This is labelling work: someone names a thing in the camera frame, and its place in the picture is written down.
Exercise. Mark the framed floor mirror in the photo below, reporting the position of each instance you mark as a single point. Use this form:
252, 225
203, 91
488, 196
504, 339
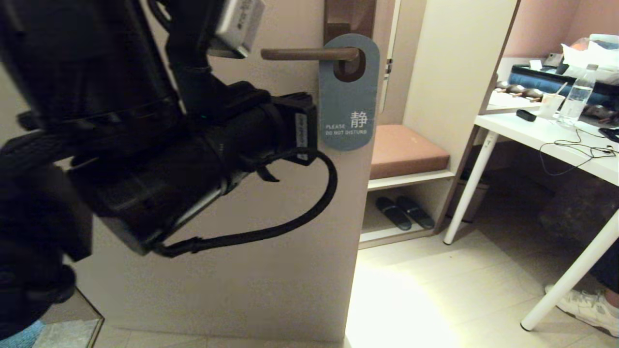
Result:
72, 328

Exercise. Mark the brown glossy object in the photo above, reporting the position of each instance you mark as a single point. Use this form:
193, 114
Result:
520, 91

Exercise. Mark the white plastic bag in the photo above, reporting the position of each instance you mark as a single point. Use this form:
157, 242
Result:
590, 55

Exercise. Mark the dark trouser leg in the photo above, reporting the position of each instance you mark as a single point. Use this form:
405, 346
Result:
610, 275

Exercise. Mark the dark blue slipper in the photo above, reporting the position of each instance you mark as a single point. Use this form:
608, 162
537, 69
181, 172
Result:
417, 211
392, 213

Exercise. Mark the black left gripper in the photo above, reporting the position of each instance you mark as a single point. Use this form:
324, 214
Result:
261, 130

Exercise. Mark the beige waste bin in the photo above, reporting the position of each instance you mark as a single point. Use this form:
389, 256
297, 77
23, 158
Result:
481, 198

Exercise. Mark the black flat gadget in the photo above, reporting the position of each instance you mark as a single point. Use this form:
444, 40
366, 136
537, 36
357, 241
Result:
610, 135

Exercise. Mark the navy blue suitcase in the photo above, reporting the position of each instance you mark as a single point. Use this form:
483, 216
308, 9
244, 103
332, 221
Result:
537, 79

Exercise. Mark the white table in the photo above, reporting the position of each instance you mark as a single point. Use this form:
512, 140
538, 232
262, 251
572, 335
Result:
532, 131

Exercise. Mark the clear plastic water bottle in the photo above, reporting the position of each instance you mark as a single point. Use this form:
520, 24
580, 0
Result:
575, 101

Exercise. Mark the brown bench cushion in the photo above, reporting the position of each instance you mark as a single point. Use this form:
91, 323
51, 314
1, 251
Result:
406, 152

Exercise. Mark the white paper sheet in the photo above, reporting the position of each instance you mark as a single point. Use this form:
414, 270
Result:
508, 102

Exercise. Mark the wooden stir stick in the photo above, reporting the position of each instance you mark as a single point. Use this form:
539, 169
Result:
560, 90

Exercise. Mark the white paper cup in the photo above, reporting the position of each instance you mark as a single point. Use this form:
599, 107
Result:
550, 107

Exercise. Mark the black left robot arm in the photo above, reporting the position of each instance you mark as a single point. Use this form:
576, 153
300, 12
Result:
72, 121

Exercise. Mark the cream bench shelf unit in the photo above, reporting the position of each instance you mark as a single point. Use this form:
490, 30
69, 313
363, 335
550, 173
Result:
454, 72

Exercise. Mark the small black remote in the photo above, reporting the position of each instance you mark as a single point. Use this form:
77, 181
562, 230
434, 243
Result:
525, 116

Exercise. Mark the beige wooden door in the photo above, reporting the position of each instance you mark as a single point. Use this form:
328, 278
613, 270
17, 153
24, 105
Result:
242, 290

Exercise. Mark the light grey door hanger sign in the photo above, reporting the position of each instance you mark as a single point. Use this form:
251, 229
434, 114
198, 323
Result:
348, 106

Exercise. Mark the white sneaker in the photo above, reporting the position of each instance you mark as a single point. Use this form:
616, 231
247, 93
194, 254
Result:
585, 309

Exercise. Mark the brown metal lock plate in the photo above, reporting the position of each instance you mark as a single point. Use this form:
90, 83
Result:
350, 14

